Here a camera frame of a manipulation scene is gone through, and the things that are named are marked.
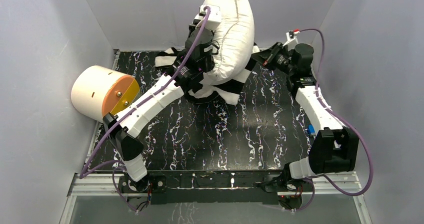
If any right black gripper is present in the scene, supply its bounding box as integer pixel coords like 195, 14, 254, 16
249, 42, 296, 76

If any white pillow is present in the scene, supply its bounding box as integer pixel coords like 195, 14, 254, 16
201, 0, 255, 86

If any black white striped pillowcase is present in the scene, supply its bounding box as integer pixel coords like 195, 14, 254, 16
155, 42, 256, 105

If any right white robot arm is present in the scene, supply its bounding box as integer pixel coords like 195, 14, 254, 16
251, 42, 359, 191

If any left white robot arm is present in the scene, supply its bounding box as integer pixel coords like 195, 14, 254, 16
103, 23, 219, 192

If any small blue object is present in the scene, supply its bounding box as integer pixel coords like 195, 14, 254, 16
306, 124, 316, 136

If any white orange cylinder roll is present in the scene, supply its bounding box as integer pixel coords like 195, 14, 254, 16
71, 65, 141, 122

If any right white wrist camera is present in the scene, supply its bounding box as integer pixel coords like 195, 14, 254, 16
283, 30, 300, 50

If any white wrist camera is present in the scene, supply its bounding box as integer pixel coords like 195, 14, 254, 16
283, 30, 300, 50
193, 5, 222, 31

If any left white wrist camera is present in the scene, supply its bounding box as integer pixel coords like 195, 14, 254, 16
193, 5, 222, 31

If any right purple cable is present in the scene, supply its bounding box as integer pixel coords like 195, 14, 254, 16
291, 29, 375, 197

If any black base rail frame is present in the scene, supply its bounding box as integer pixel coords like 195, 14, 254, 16
117, 170, 312, 209

